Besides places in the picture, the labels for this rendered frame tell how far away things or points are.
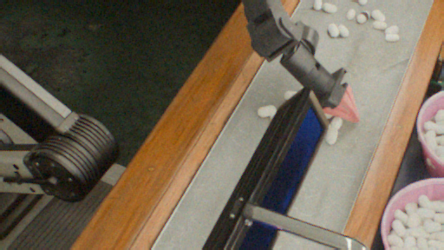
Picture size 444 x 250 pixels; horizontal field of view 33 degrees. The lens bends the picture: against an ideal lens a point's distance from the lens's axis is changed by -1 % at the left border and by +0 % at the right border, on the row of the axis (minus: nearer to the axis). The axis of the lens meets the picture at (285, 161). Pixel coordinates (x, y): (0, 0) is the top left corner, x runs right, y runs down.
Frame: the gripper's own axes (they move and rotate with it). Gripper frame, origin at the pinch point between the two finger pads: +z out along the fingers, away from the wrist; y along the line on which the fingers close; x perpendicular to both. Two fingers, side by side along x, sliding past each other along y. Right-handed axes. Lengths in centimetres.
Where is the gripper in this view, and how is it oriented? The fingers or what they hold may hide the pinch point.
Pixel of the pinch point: (355, 118)
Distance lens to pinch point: 153.9
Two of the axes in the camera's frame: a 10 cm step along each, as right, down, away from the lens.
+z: 6.9, 6.4, 3.4
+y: 3.3, -7.0, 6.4
